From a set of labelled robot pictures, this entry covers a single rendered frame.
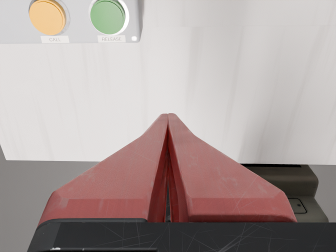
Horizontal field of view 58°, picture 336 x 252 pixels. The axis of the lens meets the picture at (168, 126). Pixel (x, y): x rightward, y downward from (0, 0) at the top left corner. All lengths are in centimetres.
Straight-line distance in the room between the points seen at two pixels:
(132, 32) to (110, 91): 18
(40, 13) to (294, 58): 38
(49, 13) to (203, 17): 22
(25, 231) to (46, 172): 62
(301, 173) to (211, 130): 33
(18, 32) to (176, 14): 22
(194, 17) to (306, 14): 17
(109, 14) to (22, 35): 12
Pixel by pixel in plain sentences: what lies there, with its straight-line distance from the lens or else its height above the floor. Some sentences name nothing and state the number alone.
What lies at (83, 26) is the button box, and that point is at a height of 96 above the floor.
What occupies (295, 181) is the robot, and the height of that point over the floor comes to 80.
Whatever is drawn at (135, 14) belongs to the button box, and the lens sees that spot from 38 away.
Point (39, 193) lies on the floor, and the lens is 211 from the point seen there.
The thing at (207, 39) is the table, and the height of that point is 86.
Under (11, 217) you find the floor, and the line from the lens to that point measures 237.
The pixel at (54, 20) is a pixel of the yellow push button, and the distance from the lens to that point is 39.
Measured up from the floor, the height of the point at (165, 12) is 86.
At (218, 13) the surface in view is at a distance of 49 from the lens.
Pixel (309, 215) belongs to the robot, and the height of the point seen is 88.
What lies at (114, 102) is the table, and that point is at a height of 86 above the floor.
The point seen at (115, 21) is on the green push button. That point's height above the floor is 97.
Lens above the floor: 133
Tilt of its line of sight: 55 degrees down
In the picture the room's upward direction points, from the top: 179 degrees clockwise
